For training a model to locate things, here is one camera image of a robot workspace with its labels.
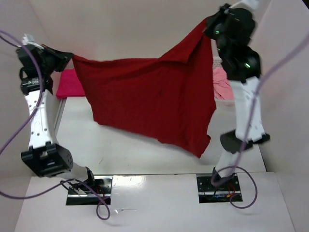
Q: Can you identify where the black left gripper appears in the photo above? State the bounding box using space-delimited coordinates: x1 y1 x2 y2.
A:
39 43 74 74

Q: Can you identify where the magenta t shirt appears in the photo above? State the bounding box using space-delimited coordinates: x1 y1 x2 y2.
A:
56 69 85 99

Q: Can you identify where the dark red t shirt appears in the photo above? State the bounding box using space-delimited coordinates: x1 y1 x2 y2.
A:
72 21 216 157

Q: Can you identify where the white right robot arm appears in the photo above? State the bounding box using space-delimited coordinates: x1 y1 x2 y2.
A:
204 3 270 190

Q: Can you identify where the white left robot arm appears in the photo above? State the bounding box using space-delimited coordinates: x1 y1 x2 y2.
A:
16 44 97 193

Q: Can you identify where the white perforated plastic basket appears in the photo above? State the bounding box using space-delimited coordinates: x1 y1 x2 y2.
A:
213 57 234 107

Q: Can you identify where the light pink t shirt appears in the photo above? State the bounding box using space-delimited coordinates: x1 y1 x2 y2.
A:
213 67 234 100

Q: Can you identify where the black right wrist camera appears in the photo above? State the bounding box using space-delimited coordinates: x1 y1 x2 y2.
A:
227 8 255 25

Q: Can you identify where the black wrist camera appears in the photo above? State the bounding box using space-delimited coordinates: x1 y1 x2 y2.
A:
15 44 42 69
227 8 255 25

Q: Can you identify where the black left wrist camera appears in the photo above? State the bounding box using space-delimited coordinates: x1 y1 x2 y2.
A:
15 44 42 69

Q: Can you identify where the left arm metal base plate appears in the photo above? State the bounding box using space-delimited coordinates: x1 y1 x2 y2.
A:
66 175 113 206

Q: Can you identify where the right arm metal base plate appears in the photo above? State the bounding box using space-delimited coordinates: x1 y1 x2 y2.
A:
196 174 243 203

